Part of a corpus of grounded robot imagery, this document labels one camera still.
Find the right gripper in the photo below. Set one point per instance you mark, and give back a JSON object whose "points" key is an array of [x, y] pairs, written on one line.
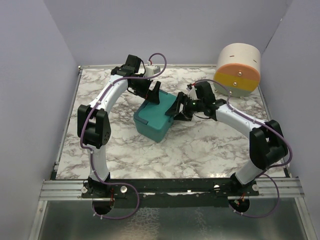
{"points": [[174, 110]]}

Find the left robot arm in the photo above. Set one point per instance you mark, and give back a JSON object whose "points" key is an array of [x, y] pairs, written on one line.
{"points": [[93, 125]]}

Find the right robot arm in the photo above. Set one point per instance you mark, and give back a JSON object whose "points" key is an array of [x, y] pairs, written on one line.
{"points": [[266, 141]]}

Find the teal medicine kit box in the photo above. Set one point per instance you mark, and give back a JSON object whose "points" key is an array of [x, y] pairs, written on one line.
{"points": [[151, 120]]}

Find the aluminium frame rail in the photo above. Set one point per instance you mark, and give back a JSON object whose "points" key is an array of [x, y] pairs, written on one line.
{"points": [[70, 190]]}

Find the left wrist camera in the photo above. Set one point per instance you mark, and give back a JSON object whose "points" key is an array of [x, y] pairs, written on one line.
{"points": [[152, 70]]}

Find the black mounting rail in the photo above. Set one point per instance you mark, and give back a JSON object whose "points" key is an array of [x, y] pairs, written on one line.
{"points": [[166, 192]]}

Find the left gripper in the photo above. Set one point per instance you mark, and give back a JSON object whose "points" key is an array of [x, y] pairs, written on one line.
{"points": [[153, 95]]}

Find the round pastel drawer cabinet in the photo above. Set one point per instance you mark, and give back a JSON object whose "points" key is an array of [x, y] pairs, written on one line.
{"points": [[238, 70]]}

